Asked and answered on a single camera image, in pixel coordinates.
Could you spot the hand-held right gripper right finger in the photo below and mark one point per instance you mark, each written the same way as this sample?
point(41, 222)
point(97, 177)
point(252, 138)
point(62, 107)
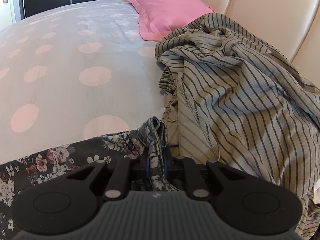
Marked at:
point(167, 166)

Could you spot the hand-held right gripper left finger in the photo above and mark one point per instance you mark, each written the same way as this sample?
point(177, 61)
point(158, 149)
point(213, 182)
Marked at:
point(144, 166)

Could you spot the dark floral garment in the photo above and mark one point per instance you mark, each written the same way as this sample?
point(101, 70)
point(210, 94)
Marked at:
point(62, 155)

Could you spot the beige striped garment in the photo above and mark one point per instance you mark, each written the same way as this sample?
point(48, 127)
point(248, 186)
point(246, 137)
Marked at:
point(250, 92)

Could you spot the white cloth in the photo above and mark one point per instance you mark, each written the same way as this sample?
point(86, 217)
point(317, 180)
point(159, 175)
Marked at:
point(315, 192)

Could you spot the pink pillow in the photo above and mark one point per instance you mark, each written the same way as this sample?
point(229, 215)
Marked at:
point(165, 10)

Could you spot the cream padded headboard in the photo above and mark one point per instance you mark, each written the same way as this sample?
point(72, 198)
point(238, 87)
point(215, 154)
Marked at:
point(262, 0)

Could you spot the white door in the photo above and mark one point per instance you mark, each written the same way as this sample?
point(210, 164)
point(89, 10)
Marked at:
point(6, 10)

